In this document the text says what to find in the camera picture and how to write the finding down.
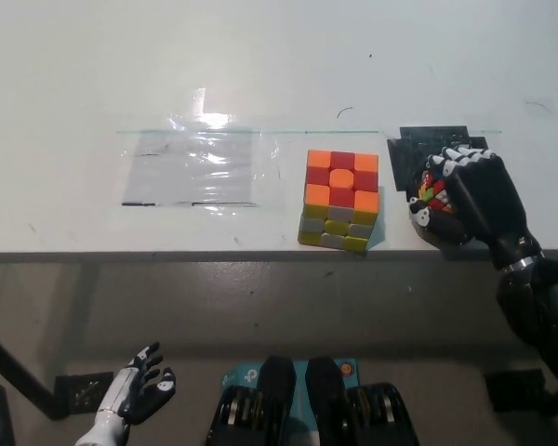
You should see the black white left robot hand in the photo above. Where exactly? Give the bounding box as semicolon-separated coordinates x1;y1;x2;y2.
97;342;178;426

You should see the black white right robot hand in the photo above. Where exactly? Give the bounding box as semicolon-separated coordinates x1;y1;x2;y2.
407;146;543;271

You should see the small multicolour studded cube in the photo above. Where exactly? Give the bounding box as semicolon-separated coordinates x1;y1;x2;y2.
417;170;458;216

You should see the large orange red puzzle cube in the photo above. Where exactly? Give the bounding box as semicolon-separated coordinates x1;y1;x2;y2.
297;149;381;255

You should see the black floor socket plate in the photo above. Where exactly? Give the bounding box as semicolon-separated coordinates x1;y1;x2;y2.
54;371;115;415

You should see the black tape patch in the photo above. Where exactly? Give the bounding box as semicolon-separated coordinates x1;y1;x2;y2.
386;125;490;206

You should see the black diagonal table leg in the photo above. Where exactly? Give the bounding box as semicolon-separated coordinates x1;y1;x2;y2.
0;324;60;421

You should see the clear plastic sheet grey patch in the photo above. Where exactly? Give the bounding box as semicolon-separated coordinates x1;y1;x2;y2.
119;86;285;216

